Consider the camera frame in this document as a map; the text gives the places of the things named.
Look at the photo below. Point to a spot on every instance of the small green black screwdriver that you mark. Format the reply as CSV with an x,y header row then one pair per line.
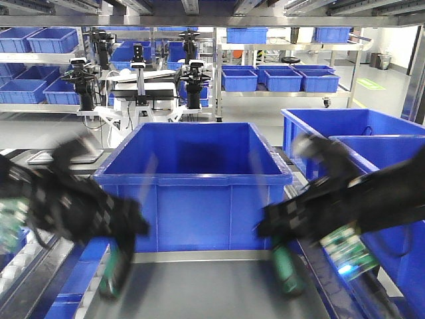
x,y
289,280

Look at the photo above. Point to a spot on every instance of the white robot station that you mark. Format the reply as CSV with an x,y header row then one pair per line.
x,y
142,96

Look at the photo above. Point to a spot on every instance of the green circuit board left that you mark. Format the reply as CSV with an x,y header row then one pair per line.
x,y
13,216

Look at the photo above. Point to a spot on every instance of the green circuit board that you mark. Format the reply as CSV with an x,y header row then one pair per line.
x,y
13,216
348,253

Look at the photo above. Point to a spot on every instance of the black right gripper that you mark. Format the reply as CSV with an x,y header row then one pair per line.
x,y
341,197

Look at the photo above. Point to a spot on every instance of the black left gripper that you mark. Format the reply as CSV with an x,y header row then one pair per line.
x,y
57,201

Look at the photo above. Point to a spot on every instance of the large green black screwdriver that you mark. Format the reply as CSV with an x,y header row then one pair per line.
x,y
114,266

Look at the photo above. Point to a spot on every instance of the green circuit board right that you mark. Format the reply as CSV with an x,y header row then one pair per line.
x,y
348,253

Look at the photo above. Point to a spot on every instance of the blue bin right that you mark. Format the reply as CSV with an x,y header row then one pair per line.
x,y
375,141

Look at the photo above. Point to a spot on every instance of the blue target bin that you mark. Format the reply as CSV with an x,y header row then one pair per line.
x,y
202,186

